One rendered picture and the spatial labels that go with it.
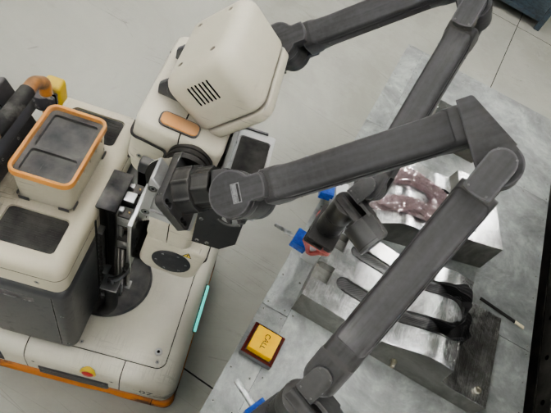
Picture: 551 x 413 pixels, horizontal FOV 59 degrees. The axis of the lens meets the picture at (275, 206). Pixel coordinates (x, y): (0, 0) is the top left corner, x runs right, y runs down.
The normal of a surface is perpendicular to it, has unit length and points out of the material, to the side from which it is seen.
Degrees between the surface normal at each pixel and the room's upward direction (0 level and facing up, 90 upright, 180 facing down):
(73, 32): 0
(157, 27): 0
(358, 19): 53
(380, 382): 0
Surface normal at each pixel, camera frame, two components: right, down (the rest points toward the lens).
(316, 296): 0.26, -0.56
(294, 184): -0.30, -0.02
